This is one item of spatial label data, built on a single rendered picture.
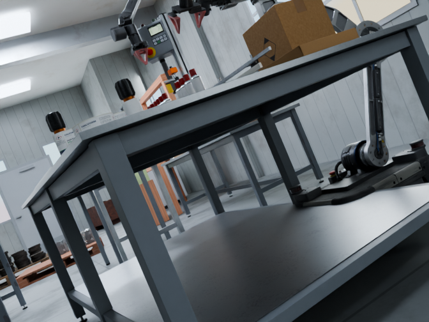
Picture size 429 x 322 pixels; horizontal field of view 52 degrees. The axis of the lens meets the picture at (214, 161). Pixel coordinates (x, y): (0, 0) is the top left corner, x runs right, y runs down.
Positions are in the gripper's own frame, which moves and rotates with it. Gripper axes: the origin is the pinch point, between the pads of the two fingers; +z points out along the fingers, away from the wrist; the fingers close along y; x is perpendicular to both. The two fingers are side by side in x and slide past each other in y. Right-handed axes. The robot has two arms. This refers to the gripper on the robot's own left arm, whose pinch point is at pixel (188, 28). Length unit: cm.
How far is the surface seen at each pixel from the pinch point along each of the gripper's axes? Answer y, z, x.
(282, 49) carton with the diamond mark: -30.2, 10.4, 23.3
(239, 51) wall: -263, 186, -325
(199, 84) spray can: -10.9, 34.2, -13.9
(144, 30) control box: -13, 23, -72
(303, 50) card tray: -4, -9, 61
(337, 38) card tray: -19, -8, 61
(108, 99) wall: -180, 388, -697
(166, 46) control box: -19, 31, -61
